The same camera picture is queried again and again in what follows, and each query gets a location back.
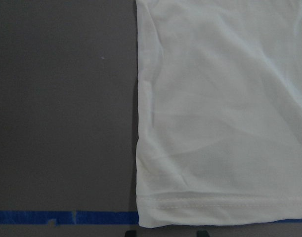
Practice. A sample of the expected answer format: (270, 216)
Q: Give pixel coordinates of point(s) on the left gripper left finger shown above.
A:
(131, 233)

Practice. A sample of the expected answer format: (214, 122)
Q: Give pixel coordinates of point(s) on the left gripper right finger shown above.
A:
(202, 233)

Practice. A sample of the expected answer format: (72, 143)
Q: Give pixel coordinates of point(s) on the cream long-sleeve graphic shirt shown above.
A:
(220, 112)

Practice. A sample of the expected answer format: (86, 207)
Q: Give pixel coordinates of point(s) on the brown paper table cover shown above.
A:
(68, 120)

